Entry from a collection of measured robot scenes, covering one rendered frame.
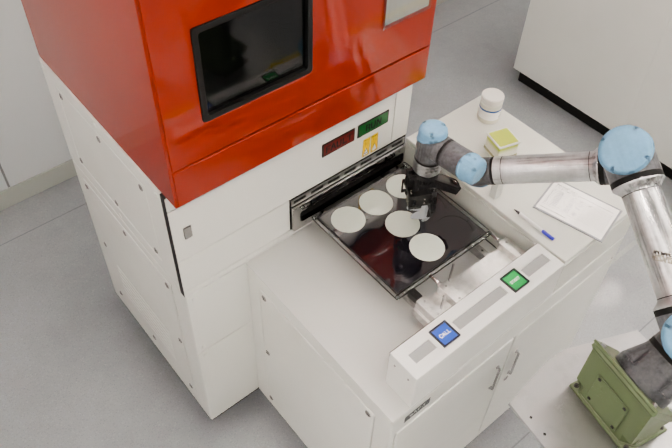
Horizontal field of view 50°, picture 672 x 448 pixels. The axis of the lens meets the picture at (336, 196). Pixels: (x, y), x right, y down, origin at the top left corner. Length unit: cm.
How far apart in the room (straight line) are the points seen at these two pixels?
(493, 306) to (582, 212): 44
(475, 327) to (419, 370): 19
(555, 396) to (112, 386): 165
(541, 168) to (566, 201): 30
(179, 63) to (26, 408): 179
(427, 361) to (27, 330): 183
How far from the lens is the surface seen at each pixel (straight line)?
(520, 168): 192
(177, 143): 160
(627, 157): 172
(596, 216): 218
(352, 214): 213
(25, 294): 326
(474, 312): 189
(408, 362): 178
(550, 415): 195
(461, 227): 214
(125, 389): 291
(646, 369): 182
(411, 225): 212
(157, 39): 143
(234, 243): 203
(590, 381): 193
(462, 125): 235
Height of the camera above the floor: 249
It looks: 47 degrees down
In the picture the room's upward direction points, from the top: 2 degrees clockwise
